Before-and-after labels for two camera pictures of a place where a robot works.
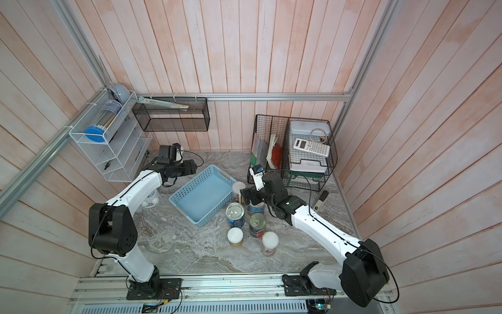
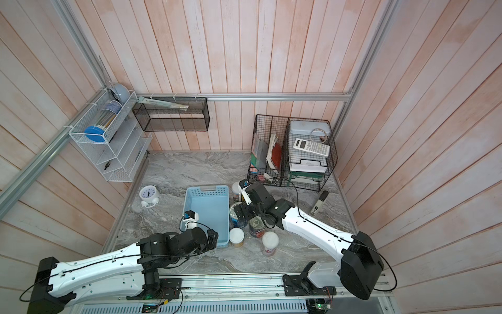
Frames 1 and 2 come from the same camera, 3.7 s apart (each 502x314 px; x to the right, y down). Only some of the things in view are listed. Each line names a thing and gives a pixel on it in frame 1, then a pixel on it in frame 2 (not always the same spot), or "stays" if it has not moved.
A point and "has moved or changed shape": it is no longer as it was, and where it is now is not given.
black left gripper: x=189 y=167 -> x=212 y=241
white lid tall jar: x=236 y=187 stays
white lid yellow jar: x=235 y=236 stays
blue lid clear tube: x=108 y=111 stays
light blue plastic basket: x=206 y=197 has moved or changed shape
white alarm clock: x=152 y=198 stays
